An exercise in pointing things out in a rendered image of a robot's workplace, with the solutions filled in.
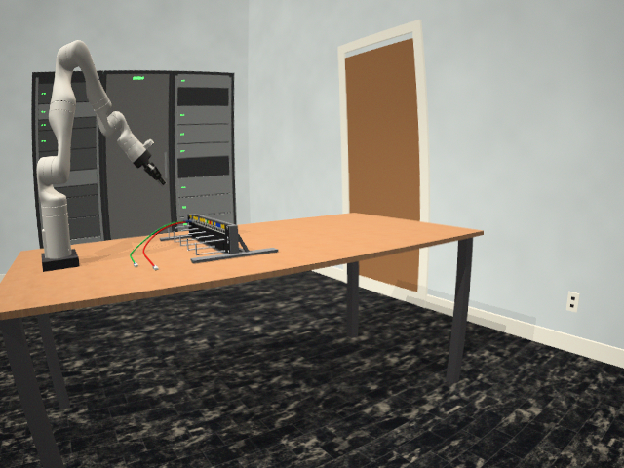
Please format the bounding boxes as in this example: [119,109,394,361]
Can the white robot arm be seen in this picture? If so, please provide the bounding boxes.
[37,40,154,258]

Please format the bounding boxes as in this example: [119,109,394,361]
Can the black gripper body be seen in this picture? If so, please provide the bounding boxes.
[134,149,153,171]

